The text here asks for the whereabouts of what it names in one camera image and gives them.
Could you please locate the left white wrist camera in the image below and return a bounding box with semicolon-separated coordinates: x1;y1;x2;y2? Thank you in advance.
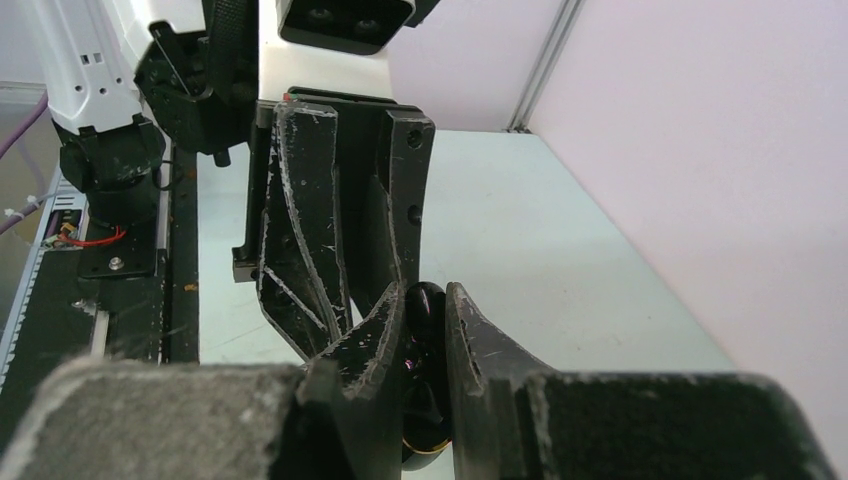
258;1;416;101

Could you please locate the black gold-striped charging case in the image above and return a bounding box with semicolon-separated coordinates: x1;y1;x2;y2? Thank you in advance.
402;282;453;471

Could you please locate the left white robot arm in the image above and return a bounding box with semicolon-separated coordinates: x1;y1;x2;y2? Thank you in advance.
20;1;435;358

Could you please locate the left aluminium frame post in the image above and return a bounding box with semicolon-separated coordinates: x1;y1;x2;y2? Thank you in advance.
506;0;585;133

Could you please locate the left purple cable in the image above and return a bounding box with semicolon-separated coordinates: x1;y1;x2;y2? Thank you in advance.
0;92;52;236

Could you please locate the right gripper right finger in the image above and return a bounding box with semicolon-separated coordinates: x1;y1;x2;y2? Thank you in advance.
445;283;837;479

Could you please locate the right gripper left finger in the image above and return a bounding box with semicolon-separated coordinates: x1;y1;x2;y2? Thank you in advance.
1;283;404;479

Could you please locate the grey slotted cable duct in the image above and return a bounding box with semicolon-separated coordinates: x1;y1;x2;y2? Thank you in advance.
1;187;79;387

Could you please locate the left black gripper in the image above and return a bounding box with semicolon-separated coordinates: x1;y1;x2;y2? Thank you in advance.
232;87;435;360

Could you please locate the black mounting base rail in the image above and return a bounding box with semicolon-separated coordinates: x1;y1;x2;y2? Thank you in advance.
1;149;199;446

